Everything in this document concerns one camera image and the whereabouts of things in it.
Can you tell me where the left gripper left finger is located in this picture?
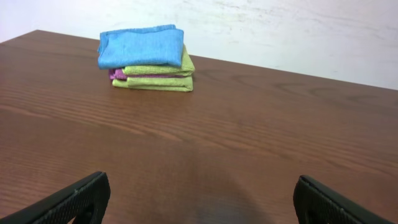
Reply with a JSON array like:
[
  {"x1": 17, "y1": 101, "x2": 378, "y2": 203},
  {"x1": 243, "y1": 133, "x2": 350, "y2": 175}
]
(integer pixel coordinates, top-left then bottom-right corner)
[{"x1": 1, "y1": 171, "x2": 111, "y2": 224}]

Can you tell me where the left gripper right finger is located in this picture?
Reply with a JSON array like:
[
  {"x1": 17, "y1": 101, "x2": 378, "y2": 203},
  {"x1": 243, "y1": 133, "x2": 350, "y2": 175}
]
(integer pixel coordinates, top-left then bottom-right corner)
[{"x1": 293, "y1": 175, "x2": 392, "y2": 224}]

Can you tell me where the purple folded cloth in stack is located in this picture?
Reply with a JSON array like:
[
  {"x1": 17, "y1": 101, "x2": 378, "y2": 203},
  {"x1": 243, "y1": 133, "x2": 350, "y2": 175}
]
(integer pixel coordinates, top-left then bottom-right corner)
[{"x1": 108, "y1": 68, "x2": 183, "y2": 80}]

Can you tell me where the lower green folded cloth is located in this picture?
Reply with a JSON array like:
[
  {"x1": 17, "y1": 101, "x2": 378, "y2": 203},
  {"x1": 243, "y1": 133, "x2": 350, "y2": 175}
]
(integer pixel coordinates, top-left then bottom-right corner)
[{"x1": 112, "y1": 77, "x2": 193, "y2": 92}]

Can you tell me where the green folded cloth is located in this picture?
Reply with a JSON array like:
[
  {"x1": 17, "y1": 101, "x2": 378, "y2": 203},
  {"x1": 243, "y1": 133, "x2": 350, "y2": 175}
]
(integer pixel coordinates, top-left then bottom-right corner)
[
  {"x1": 112, "y1": 77, "x2": 193, "y2": 92},
  {"x1": 121, "y1": 45, "x2": 195, "y2": 77}
]

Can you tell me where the upper green folded cloth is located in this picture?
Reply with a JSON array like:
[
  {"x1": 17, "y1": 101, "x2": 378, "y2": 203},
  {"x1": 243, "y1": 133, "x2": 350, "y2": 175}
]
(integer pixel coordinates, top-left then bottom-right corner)
[{"x1": 121, "y1": 45, "x2": 195, "y2": 77}]

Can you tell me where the blue folded cloth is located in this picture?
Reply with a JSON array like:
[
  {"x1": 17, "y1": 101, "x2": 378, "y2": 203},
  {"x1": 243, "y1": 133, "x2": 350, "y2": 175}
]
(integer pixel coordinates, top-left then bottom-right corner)
[{"x1": 98, "y1": 24, "x2": 184, "y2": 70}]

